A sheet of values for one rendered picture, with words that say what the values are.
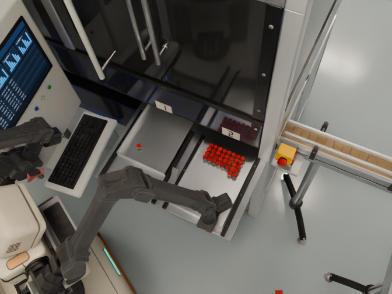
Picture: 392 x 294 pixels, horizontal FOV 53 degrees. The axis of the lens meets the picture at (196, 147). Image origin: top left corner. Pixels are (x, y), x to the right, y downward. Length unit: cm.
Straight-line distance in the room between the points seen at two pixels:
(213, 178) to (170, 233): 93
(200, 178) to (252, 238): 93
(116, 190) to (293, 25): 66
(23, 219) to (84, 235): 23
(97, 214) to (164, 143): 78
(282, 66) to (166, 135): 84
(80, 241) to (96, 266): 111
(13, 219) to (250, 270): 161
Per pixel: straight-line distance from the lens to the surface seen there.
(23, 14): 175
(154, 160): 188
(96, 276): 242
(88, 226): 127
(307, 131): 191
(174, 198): 133
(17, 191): 149
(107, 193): 115
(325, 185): 284
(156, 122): 198
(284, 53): 122
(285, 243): 267
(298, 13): 110
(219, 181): 181
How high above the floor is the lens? 257
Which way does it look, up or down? 63 degrees down
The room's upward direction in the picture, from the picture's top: 8 degrees counter-clockwise
